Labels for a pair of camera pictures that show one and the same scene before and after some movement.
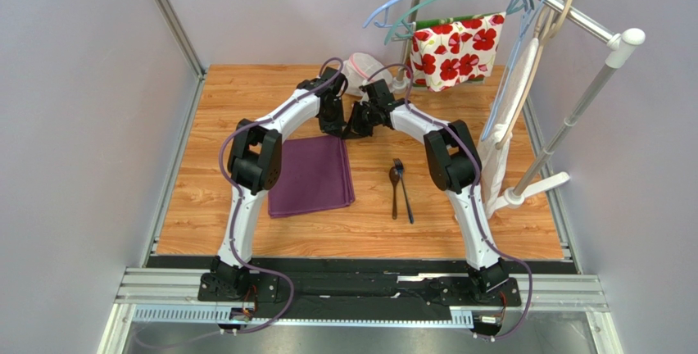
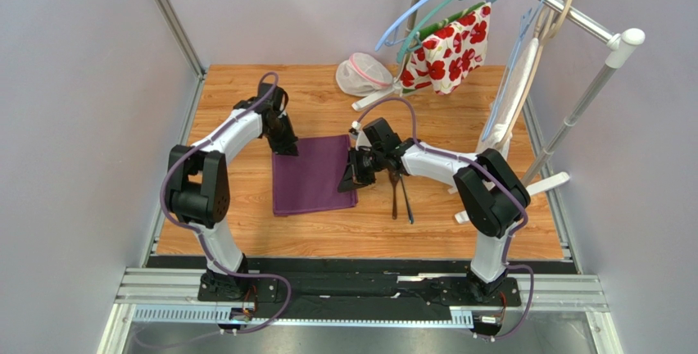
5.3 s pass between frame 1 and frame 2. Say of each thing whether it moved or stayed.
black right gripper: moved
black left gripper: moved
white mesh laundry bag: stayed
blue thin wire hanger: stayed
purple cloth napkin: stayed
